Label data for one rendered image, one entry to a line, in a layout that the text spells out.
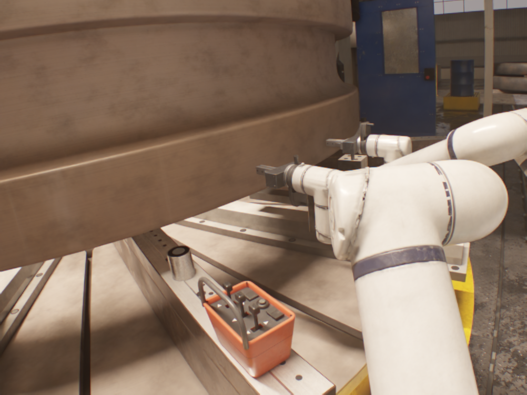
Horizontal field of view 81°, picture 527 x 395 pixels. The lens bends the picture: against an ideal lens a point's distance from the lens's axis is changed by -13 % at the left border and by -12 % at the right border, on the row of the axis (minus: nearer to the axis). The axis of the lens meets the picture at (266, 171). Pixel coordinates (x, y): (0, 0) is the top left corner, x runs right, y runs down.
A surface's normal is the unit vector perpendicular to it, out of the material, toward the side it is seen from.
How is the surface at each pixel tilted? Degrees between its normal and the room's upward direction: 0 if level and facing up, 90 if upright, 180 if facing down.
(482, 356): 0
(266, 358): 97
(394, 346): 54
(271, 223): 72
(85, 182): 90
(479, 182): 45
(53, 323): 0
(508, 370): 0
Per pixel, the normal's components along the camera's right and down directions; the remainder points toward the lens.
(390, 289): -0.63, -0.34
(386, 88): -0.58, 0.29
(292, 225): -0.54, -0.02
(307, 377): -0.10, -0.95
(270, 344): 0.60, 0.29
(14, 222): 0.43, 0.22
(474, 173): 0.06, -0.65
